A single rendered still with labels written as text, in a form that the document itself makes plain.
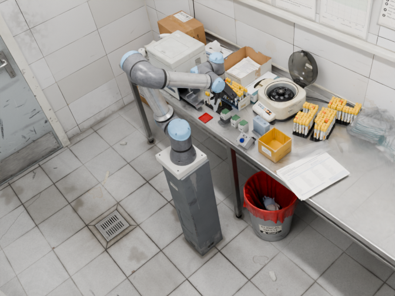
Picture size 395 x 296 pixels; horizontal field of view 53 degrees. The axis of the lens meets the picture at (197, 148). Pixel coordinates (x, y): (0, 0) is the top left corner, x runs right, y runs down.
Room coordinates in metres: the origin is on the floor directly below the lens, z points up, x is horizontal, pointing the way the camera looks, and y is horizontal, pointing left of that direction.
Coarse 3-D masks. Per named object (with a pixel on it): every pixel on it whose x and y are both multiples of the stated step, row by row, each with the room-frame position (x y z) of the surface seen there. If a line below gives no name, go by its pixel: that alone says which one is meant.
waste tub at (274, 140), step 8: (272, 128) 1.55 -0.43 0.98; (264, 136) 1.51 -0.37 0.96; (272, 136) 1.54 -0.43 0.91; (280, 136) 1.51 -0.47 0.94; (288, 136) 1.46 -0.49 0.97; (264, 144) 1.44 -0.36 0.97; (272, 144) 1.51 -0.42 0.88; (280, 144) 1.50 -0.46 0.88; (288, 144) 1.43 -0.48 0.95; (264, 152) 1.45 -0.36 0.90; (272, 152) 1.39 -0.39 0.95; (280, 152) 1.40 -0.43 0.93; (288, 152) 1.43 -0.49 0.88; (272, 160) 1.39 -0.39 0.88
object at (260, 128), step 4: (256, 116) 1.66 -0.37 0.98; (256, 120) 1.63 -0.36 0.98; (260, 120) 1.62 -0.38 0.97; (264, 120) 1.62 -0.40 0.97; (256, 124) 1.63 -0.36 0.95; (260, 124) 1.60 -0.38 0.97; (264, 124) 1.59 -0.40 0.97; (268, 124) 1.58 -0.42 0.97; (256, 128) 1.63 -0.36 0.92; (260, 128) 1.60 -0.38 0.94; (264, 128) 1.57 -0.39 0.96; (268, 128) 1.58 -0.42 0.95; (256, 132) 1.63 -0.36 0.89; (260, 132) 1.60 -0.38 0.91; (264, 132) 1.57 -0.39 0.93; (260, 136) 1.59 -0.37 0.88
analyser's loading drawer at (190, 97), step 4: (180, 92) 2.10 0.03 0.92; (184, 92) 2.09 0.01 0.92; (188, 92) 2.08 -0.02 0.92; (192, 92) 2.04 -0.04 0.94; (184, 96) 2.05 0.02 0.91; (188, 96) 2.02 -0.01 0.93; (192, 96) 2.03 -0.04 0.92; (196, 96) 2.00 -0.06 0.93; (188, 100) 2.00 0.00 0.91; (192, 100) 1.98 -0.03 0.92; (196, 100) 1.98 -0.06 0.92; (200, 100) 1.95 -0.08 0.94; (192, 104) 1.96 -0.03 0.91; (196, 104) 1.93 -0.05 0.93; (200, 104) 1.95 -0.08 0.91; (196, 108) 1.93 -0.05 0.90
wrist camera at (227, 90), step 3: (225, 84) 1.78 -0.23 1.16; (225, 87) 1.76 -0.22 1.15; (228, 87) 1.76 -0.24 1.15; (222, 90) 1.76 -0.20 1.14; (225, 90) 1.74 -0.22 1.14; (228, 90) 1.74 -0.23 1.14; (231, 90) 1.74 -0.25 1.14; (225, 93) 1.74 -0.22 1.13; (228, 93) 1.73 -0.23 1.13; (231, 93) 1.72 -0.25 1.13; (234, 93) 1.73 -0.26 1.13; (228, 96) 1.72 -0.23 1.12; (231, 96) 1.71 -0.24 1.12; (234, 96) 1.71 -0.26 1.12; (231, 99) 1.70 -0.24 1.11
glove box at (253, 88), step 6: (258, 78) 2.04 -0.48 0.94; (264, 78) 2.03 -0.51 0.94; (270, 78) 1.99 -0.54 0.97; (276, 78) 2.01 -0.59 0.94; (252, 84) 2.00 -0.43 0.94; (258, 84) 2.01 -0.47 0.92; (264, 84) 1.95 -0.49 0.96; (252, 90) 1.93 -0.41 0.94; (252, 96) 1.89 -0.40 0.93; (252, 102) 1.90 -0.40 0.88
